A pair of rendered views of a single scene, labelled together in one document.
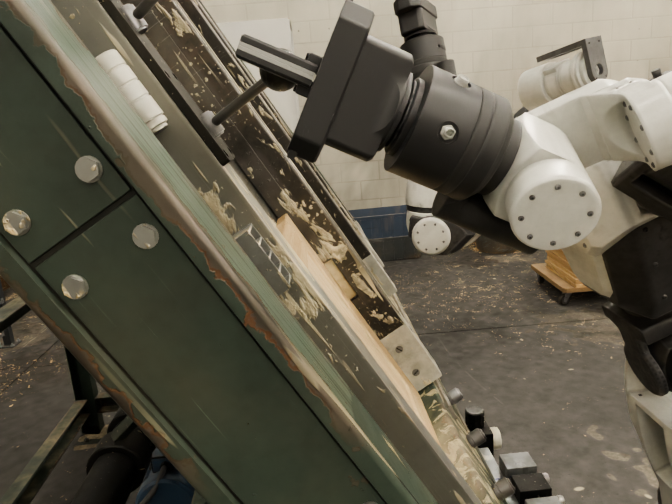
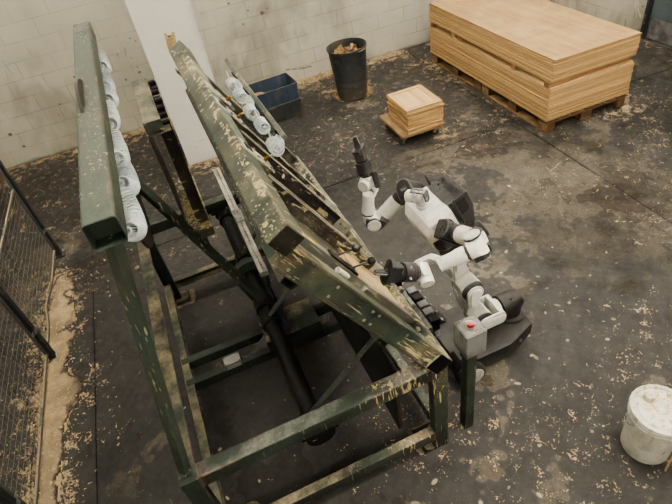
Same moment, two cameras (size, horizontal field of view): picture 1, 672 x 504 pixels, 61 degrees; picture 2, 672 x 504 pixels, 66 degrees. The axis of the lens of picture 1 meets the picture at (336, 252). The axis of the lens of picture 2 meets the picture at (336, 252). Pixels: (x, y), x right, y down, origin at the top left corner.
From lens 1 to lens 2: 1.95 m
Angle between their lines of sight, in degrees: 29
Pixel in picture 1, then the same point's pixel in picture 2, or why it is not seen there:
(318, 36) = not seen: outside the picture
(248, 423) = (391, 331)
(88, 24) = (331, 262)
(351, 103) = (394, 277)
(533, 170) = (424, 278)
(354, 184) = (237, 56)
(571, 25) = not seen: outside the picture
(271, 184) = (334, 241)
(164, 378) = (380, 329)
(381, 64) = (399, 270)
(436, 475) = (402, 314)
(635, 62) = not seen: outside the picture
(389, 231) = (279, 100)
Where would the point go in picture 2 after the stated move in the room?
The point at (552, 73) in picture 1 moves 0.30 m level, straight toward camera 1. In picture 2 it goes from (414, 197) to (421, 236)
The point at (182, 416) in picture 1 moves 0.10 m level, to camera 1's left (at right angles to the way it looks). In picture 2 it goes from (382, 333) to (361, 341)
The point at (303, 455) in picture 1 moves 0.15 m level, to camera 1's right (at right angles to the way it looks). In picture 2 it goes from (398, 332) to (429, 319)
